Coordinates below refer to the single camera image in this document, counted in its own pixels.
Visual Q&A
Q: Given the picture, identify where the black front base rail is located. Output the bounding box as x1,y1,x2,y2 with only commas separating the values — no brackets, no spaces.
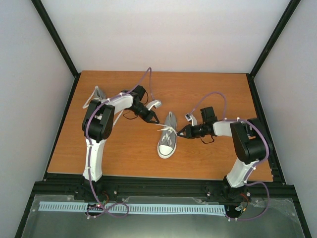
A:
31,174,299,204

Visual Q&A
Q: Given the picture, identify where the clear plastic front sheet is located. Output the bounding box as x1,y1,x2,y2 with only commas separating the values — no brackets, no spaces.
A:
21,195,305,238

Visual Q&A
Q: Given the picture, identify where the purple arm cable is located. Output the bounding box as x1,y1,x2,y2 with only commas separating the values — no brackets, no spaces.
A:
85,66,156,219
192,92,270,222

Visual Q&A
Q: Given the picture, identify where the black left frame post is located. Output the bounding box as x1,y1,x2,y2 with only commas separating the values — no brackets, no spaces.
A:
31,0,80,78

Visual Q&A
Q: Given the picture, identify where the black right frame post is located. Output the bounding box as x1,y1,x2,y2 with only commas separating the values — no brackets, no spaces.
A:
249,0,302,77

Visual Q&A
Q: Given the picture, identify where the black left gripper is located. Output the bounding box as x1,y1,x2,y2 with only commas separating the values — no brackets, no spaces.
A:
128,104,159,124

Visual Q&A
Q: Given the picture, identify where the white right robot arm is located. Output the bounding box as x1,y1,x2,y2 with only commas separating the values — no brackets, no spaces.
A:
177,107,272,188

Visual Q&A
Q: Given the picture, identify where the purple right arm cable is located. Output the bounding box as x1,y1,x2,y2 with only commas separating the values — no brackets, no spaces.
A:
192,92,270,222

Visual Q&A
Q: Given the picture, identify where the light blue cable duct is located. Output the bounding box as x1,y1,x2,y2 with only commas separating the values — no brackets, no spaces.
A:
38,201,225,216

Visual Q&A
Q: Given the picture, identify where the white shoelace of sneaker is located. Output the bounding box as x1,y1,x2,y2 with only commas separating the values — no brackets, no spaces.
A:
157,124,177,149

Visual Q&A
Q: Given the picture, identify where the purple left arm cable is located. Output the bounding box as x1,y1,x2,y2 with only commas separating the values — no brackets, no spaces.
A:
85,66,156,219

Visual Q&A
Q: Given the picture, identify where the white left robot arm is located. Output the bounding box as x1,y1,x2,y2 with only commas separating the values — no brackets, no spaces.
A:
82,85,161,200

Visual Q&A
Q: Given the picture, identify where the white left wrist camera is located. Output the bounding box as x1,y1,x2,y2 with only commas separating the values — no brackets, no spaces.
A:
146,100,162,111

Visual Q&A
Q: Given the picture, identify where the black frame post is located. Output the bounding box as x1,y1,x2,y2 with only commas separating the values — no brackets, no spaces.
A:
249,0,302,77
31,0,80,78

